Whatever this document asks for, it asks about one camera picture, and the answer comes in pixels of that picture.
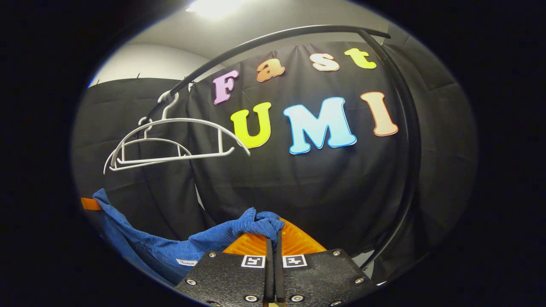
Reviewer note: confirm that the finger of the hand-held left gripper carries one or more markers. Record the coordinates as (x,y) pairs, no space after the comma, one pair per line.
(91,204)

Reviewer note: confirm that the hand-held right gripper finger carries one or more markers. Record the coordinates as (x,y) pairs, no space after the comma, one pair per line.
(269,273)
(279,273)

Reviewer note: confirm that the blue jacket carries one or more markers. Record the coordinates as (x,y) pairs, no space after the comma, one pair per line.
(170,251)

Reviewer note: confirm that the white plastic hanger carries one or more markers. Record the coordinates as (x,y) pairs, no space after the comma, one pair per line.
(153,139)
(220,143)

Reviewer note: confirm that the black metal clothes rack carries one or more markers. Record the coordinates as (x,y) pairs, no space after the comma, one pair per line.
(413,136)

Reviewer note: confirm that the black backdrop cloth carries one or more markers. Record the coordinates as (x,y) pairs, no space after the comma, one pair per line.
(298,192)

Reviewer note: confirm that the ceiling light panel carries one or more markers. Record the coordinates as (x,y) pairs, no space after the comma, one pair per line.
(213,6)

